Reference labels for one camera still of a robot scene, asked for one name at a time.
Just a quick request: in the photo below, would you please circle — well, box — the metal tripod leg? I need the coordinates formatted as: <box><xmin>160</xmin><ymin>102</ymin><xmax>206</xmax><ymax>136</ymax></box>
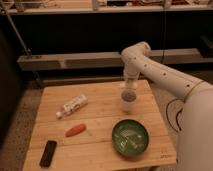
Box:
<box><xmin>0</xmin><ymin>0</ymin><xmax>41</xmax><ymax>60</ymax></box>

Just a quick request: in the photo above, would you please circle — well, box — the low wooden shelf bench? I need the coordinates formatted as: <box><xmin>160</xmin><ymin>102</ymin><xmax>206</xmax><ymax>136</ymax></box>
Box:
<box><xmin>17</xmin><ymin>48</ymin><xmax>213</xmax><ymax>71</ymax></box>

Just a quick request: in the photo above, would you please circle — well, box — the black remote control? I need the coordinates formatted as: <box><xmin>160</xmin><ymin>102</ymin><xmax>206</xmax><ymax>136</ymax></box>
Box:
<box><xmin>39</xmin><ymin>140</ymin><xmax>57</xmax><ymax>168</ymax></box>

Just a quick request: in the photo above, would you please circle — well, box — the black cable on floor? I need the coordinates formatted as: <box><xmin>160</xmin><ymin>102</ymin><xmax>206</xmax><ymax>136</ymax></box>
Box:
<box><xmin>165</xmin><ymin>98</ymin><xmax>185</xmax><ymax>132</ymax></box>

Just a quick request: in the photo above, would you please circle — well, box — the green ribbed bowl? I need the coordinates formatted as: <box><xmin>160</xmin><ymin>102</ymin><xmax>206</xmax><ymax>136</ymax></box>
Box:
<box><xmin>111</xmin><ymin>119</ymin><xmax>149</xmax><ymax>157</ymax></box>

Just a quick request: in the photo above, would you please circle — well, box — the white plastic bottle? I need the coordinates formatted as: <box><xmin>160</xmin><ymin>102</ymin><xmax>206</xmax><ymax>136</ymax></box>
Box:
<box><xmin>56</xmin><ymin>95</ymin><xmax>87</xmax><ymax>119</ymax></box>

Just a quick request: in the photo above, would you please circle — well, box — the orange carrot toy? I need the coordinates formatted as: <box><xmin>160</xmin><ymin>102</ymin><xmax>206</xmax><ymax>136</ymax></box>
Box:
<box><xmin>65</xmin><ymin>124</ymin><xmax>86</xmax><ymax>137</ymax></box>

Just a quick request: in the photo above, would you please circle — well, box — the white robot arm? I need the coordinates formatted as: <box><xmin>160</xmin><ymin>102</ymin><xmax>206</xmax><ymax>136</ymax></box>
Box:
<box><xmin>120</xmin><ymin>41</ymin><xmax>213</xmax><ymax>171</ymax></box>

